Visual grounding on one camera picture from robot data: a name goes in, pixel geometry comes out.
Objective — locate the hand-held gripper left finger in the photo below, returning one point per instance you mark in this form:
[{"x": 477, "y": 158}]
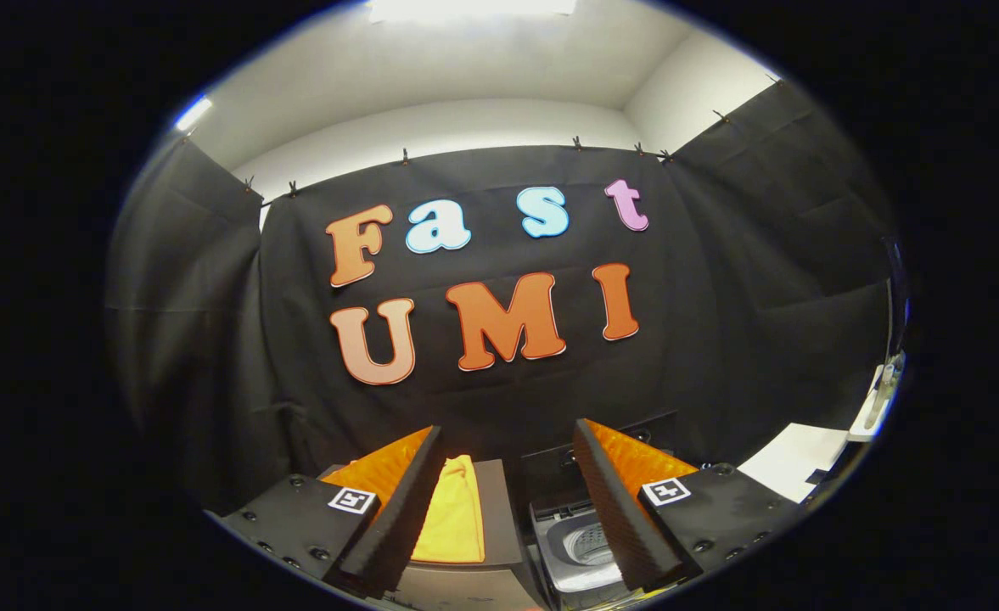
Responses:
[{"x": 406, "y": 518}]

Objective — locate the grey washing machine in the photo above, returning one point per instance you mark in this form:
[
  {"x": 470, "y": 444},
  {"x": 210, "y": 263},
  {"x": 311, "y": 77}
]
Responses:
[{"x": 580, "y": 552}]

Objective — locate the white tray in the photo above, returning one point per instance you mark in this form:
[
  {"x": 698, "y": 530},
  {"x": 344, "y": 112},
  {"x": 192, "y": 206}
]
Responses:
[{"x": 862, "y": 416}]

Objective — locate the yellow polo shirt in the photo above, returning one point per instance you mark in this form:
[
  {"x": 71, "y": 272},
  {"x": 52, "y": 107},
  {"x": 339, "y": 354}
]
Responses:
[{"x": 457, "y": 518}]

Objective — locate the computer monitor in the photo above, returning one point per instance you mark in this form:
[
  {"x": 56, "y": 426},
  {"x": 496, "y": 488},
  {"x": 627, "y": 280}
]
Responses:
[{"x": 896, "y": 297}]

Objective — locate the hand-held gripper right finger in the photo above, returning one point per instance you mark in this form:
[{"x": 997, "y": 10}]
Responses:
[{"x": 614, "y": 509}]

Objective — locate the grey cabinet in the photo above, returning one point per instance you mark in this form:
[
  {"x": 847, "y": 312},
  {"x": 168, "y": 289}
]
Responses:
[{"x": 499, "y": 509}]

